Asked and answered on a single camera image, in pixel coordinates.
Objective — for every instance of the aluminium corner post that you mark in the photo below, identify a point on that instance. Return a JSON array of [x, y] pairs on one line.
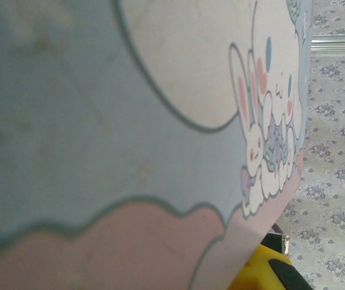
[[338, 45]]

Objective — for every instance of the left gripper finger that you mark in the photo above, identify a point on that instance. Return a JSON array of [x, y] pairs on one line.
[[263, 269]]

